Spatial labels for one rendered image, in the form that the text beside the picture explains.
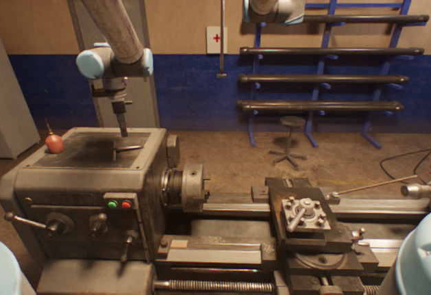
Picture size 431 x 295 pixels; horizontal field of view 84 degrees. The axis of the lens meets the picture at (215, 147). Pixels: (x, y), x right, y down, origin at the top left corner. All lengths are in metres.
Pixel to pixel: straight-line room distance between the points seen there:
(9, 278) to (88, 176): 0.84
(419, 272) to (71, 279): 1.36
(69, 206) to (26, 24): 4.09
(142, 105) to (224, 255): 3.49
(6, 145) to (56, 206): 3.38
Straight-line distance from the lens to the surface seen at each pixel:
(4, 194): 1.35
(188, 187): 1.17
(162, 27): 4.11
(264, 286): 1.37
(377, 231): 1.85
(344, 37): 4.40
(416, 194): 1.58
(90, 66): 0.90
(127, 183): 1.03
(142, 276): 1.32
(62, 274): 1.48
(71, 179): 1.14
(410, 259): 0.28
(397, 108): 4.55
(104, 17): 0.70
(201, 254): 1.31
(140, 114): 4.50
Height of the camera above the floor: 1.89
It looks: 29 degrees down
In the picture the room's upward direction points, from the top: straight up
